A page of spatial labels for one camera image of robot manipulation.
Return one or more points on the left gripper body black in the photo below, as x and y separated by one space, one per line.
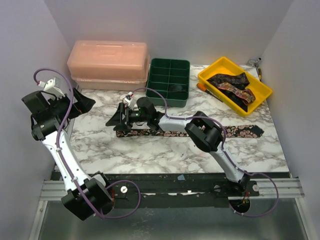
60 106

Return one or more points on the metal clamp in corner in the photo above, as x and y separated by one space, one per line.
254 62

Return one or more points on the dark floral rose tie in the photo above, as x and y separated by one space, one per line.
232 131

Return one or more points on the colourful patterned tie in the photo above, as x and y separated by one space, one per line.
246 96

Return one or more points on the green divided organizer tray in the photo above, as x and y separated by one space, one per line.
169 79

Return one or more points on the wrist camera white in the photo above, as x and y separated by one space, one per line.
128 100
53 86

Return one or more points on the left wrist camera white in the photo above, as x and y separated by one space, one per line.
53 86

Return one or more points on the yellow plastic tray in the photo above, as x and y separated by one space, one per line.
225 66

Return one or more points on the pink translucent storage box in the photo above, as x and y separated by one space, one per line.
109 65

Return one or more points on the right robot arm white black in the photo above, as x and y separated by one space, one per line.
207 135

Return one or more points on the orange handled tool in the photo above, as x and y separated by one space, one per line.
204 89

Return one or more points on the aluminium rail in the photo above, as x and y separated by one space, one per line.
288 188

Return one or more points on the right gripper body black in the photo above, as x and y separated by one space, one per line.
122 115

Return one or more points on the black mounting base plate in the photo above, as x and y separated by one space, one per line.
177 190

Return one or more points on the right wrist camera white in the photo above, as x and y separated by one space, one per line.
128 100

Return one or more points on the dark paisley tie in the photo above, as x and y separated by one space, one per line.
240 81

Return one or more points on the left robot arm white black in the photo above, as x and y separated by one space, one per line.
85 195

